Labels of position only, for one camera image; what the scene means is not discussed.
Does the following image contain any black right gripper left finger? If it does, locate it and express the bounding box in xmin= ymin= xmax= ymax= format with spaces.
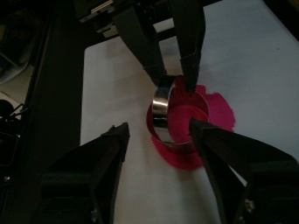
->
xmin=31 ymin=122 xmax=131 ymax=224

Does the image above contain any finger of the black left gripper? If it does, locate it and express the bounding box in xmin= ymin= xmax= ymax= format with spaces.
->
xmin=112 ymin=4 xmax=168 ymax=87
xmin=168 ymin=0 xmax=207 ymax=93

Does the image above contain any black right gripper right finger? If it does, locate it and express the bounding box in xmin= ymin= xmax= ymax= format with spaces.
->
xmin=188 ymin=117 xmax=299 ymax=224

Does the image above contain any round metal ring cutter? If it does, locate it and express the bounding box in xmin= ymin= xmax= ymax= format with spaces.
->
xmin=145 ymin=74 xmax=211 ymax=155

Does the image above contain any flat pink dough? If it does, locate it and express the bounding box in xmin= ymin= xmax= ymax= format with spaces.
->
xmin=148 ymin=76 xmax=238 ymax=172

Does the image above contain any black background equipment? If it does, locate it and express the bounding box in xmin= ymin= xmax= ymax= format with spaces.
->
xmin=0 ymin=99 xmax=29 ymax=170

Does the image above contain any pale background container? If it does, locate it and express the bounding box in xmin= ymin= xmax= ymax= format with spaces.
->
xmin=0 ymin=23 xmax=35 ymax=86

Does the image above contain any black frame post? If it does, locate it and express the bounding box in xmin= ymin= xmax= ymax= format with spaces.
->
xmin=11 ymin=0 xmax=99 ymax=224

